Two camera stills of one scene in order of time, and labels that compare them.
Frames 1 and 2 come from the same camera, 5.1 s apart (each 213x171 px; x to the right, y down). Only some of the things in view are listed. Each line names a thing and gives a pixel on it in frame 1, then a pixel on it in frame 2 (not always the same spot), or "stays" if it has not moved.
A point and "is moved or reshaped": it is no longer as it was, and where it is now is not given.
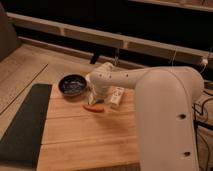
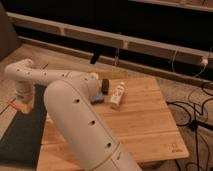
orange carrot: (94, 108) is moved or reshaped
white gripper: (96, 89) -> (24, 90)
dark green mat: (22, 142) stays
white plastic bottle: (116, 97) stays
